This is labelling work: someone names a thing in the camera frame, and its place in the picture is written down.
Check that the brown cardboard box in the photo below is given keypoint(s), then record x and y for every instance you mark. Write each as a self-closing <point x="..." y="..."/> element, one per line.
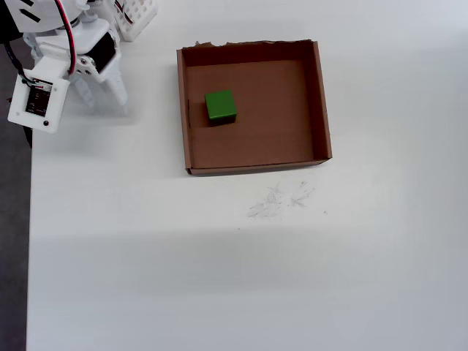
<point x="263" y="139"/>

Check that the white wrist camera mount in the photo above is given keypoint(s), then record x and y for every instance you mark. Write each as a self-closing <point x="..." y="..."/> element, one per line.
<point x="36" y="106"/>

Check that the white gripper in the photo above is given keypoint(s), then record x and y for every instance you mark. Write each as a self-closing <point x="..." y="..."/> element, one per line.
<point x="106" y="53"/>

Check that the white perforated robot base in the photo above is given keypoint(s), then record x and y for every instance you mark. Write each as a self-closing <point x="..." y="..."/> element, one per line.
<point x="140" y="18"/>

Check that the green cube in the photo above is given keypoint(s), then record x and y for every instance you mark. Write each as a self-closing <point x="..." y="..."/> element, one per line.
<point x="220" y="106"/>

